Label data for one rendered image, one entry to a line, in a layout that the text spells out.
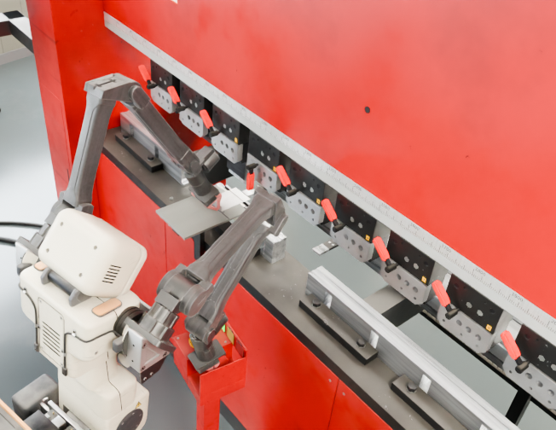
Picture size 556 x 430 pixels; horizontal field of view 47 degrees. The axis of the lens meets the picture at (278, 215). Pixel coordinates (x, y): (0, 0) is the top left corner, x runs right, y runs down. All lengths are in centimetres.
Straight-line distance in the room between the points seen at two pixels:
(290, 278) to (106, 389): 72
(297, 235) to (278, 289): 162
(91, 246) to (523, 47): 101
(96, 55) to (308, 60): 125
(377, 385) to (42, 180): 283
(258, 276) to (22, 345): 141
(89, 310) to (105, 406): 37
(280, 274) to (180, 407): 95
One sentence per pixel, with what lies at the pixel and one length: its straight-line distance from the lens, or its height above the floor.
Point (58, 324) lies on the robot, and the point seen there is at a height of 118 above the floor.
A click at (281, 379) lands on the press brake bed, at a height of 58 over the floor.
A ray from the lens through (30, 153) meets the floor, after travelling 449.
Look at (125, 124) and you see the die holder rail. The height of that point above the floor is 94.
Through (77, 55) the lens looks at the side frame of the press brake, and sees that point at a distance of 274.
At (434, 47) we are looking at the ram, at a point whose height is 184.
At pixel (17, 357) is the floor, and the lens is 318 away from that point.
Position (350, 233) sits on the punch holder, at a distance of 180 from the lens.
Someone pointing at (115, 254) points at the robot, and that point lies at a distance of 152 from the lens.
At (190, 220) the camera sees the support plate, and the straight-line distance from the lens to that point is 219.
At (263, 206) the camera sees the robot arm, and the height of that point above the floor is 133.
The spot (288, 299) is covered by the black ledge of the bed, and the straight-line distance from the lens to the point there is 210.
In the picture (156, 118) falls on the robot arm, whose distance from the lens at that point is 187.
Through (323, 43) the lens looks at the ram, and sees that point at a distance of 168.
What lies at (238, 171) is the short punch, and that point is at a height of 112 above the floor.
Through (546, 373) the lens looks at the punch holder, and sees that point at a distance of 159.
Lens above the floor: 236
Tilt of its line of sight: 38 degrees down
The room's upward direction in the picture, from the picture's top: 6 degrees clockwise
